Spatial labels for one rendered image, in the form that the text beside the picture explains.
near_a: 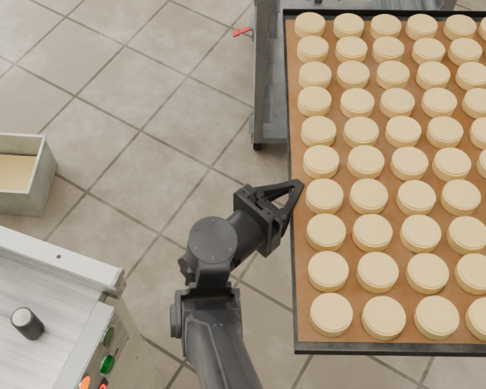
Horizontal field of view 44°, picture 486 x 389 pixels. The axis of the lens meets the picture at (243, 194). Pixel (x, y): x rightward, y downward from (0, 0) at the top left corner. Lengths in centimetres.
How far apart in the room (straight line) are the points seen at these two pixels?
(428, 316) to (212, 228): 27
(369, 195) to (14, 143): 149
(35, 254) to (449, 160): 62
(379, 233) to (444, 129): 21
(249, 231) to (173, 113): 146
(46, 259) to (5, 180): 117
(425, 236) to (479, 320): 12
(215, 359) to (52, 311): 44
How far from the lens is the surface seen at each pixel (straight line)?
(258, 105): 180
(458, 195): 85
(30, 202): 198
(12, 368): 96
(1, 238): 98
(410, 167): 85
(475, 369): 189
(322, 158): 84
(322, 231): 77
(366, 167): 84
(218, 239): 68
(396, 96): 94
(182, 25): 249
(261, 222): 76
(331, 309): 73
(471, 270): 79
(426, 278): 77
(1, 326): 99
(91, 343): 94
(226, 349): 60
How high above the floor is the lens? 171
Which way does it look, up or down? 60 degrees down
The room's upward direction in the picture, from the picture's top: straight up
